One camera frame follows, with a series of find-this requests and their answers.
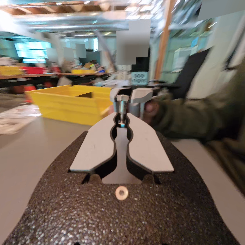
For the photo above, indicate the yellow plastic bin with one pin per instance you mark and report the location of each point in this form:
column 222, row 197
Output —
column 67, row 109

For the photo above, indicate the grey notice board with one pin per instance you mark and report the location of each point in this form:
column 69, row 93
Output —
column 181, row 59

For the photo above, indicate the silver hex bolt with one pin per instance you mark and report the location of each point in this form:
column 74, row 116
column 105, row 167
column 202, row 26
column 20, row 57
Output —
column 122, row 113

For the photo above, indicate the laminated printed sheet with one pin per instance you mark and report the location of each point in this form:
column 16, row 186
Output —
column 17, row 118

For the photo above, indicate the black display screen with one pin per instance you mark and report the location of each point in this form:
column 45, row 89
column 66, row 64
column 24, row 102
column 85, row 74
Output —
column 93, row 57

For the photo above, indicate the black bin divider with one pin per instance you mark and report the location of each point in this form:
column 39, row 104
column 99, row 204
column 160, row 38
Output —
column 86, row 95

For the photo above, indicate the silver hex nut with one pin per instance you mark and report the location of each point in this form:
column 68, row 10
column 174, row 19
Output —
column 122, row 98

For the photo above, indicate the small yellow storage bin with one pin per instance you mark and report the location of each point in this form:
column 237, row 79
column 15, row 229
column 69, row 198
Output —
column 11, row 70

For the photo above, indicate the person's right forearm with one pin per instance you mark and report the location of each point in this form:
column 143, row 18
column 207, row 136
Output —
column 191, row 118

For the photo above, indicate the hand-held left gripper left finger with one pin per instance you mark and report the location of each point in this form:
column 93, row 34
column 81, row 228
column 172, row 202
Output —
column 95, row 149

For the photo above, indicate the black office chair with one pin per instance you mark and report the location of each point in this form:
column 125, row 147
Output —
column 191, row 72

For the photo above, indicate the grey desk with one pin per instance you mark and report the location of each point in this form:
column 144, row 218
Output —
column 38, row 145

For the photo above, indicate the person's dark olive clothing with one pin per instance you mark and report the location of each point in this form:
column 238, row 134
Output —
column 233, row 157

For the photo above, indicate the orange traffic cone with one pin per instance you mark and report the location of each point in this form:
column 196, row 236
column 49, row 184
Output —
column 30, row 88

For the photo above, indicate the long red storage bin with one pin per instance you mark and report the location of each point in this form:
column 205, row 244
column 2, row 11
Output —
column 32, row 70

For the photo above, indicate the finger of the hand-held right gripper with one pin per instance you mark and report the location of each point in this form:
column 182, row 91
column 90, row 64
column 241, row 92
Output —
column 141, row 95
column 118, row 91

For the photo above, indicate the person's right hand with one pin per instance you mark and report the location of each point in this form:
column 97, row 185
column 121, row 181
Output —
column 151, row 111

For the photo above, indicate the wooden post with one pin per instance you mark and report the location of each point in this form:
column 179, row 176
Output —
column 164, row 38

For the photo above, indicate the black-backed document stand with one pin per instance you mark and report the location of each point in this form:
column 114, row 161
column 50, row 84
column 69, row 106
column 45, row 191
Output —
column 104, row 47

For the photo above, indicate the low yellow parts bin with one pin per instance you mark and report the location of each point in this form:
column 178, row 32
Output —
column 82, row 71

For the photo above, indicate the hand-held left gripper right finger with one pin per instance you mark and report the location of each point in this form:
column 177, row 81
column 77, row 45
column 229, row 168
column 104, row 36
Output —
column 149, row 151

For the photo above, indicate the long wooden work table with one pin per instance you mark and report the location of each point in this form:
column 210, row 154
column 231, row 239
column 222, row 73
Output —
column 28, row 76

